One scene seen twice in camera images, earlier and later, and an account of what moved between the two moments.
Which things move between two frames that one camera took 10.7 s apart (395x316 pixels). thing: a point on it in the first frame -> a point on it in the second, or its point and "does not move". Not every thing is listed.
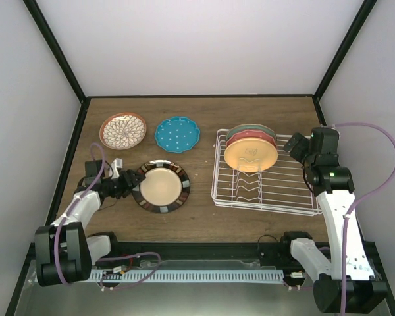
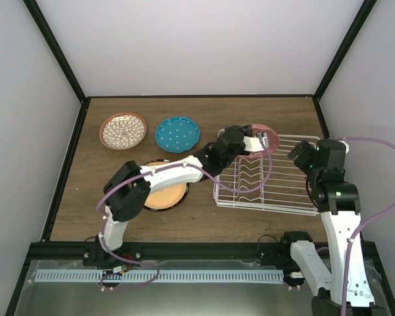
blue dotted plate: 177,134 does not move
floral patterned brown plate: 122,130 does not move
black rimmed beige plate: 166,187 does not move
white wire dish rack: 282,188 does not move
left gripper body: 117,189 -> 226,162
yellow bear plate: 251,155 -> 168,198
